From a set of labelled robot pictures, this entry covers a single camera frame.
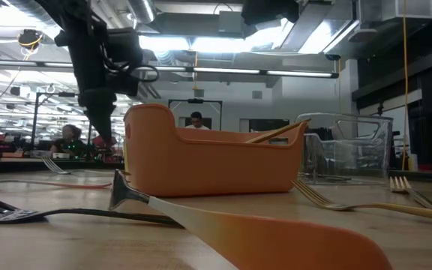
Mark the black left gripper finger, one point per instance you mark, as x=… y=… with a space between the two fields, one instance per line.
x=99 y=112

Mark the wooden utensil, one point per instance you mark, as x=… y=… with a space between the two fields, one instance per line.
x=279 y=131

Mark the gold fork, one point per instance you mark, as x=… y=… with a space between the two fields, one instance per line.
x=388 y=208
x=399 y=184

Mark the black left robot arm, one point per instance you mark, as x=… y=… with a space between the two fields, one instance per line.
x=66 y=11

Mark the red cloth cover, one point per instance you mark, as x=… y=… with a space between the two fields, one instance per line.
x=98 y=141

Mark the person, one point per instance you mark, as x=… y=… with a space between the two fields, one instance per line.
x=69 y=144
x=197 y=120

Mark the yellow plastic bin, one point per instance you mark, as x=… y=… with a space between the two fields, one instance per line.
x=125 y=157

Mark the long ceiling light strip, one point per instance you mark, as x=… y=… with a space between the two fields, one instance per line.
x=294 y=73

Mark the orange plastic bin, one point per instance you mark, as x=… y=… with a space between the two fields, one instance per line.
x=208 y=168

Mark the black fork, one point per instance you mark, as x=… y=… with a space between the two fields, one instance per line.
x=13 y=215

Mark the clear plastic bin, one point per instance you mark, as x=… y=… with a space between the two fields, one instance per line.
x=351 y=157

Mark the black metal frame stand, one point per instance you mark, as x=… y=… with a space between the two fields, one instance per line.
x=36 y=120
x=195 y=101

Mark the silver ventilation duct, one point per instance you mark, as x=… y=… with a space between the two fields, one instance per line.
x=24 y=7

